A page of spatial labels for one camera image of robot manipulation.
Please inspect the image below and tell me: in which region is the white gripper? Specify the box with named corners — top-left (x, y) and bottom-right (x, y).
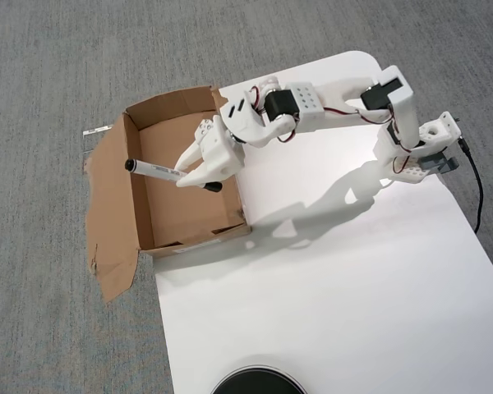
top-left (173, 115), bottom-right (247, 189)

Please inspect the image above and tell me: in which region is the white marker pen black cap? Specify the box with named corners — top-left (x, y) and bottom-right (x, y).
top-left (124, 158), bottom-right (223, 193)

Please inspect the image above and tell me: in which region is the open brown cardboard box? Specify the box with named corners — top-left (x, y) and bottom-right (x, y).
top-left (83, 85), bottom-right (252, 304)

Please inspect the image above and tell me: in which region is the black round object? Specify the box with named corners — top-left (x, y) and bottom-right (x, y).
top-left (210, 364), bottom-right (307, 394)

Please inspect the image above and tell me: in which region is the grey table clamp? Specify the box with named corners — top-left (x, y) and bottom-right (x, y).
top-left (419, 152), bottom-right (460, 176)

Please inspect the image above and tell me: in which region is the black power cable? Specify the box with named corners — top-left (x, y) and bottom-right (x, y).
top-left (458, 138), bottom-right (484, 235)

